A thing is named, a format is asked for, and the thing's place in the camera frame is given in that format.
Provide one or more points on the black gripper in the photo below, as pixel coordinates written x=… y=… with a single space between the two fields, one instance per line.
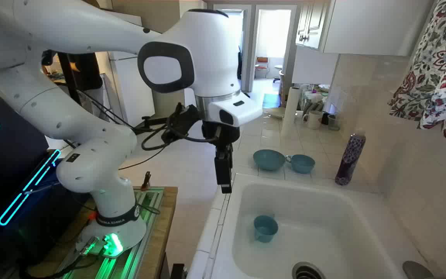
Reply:
x=222 y=133

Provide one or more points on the blue plastic bowl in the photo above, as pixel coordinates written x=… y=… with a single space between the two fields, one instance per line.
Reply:
x=270 y=161

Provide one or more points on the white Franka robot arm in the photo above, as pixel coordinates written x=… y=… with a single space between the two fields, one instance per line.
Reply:
x=78 y=134

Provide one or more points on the white double kitchen sink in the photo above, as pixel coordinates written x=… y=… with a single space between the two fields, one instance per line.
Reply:
x=337 y=227

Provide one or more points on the white refrigerator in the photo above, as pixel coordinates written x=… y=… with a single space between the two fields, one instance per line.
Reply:
x=131 y=94

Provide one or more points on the purple dish soap bottle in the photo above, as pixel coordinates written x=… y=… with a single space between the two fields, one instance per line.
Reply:
x=349 y=161

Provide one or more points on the white framed glass door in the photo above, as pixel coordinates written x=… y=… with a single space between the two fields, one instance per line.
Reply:
x=272 y=48

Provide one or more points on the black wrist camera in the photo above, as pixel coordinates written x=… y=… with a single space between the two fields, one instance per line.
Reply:
x=180 y=125

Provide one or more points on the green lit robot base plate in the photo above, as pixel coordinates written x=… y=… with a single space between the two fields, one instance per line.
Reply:
x=131 y=261

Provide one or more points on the white wall cabinet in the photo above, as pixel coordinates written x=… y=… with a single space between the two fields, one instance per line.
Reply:
x=368 y=26

